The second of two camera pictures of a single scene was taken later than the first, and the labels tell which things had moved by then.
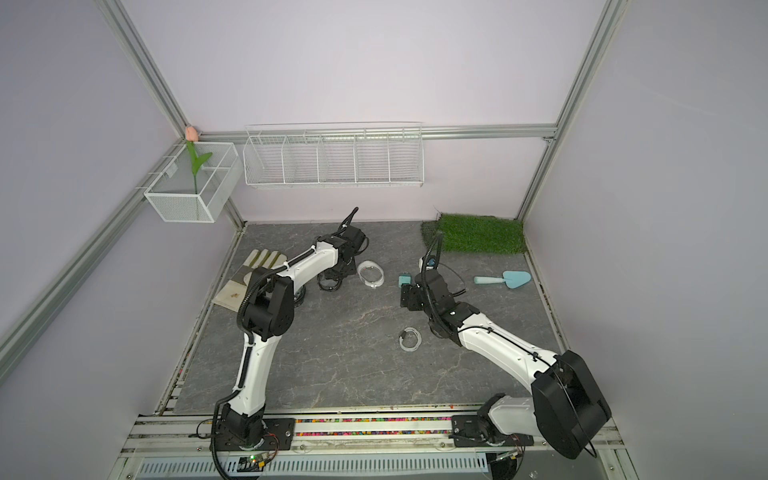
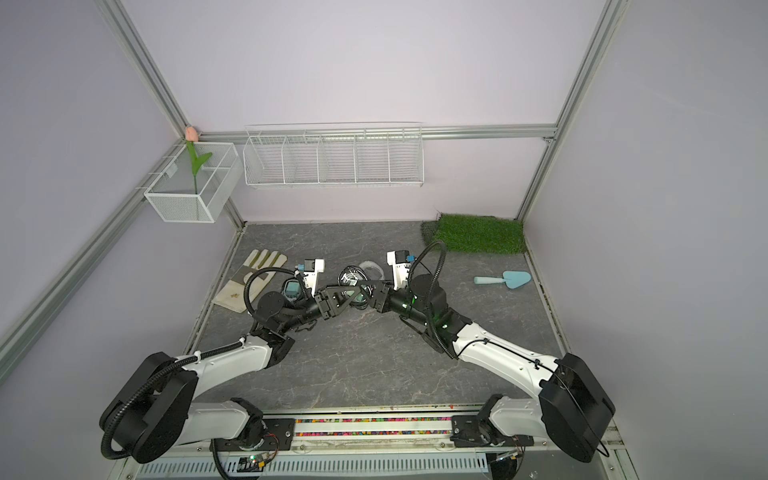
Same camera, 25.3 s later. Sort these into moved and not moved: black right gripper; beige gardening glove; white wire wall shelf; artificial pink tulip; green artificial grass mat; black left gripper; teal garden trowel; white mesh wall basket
Moved: black left gripper; black right gripper
Not moved: teal garden trowel; artificial pink tulip; beige gardening glove; white mesh wall basket; green artificial grass mat; white wire wall shelf
